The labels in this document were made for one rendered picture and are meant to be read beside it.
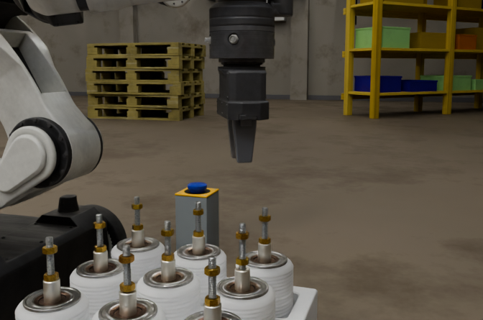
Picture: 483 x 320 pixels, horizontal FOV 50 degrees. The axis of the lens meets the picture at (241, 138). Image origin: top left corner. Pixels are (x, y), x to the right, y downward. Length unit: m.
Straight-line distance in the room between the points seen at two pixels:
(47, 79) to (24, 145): 0.19
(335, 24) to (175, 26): 3.02
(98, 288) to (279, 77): 8.90
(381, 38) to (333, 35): 3.46
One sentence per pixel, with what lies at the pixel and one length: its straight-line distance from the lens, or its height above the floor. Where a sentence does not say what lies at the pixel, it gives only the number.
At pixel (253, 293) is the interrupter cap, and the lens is 0.76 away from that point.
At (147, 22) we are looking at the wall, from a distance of 10.54.
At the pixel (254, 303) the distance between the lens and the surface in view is 0.75.
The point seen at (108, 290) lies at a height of 0.23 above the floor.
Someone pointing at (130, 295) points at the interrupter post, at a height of 0.28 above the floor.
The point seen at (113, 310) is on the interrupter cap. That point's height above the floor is 0.25.
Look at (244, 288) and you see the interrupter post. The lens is 0.77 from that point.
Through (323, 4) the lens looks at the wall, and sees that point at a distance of 9.55.
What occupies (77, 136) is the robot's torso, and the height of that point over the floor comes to 0.43.
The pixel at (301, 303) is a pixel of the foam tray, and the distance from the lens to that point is 0.91.
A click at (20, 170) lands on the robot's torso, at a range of 1.10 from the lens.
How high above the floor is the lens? 0.57
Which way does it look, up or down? 8 degrees down
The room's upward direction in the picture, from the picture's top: straight up
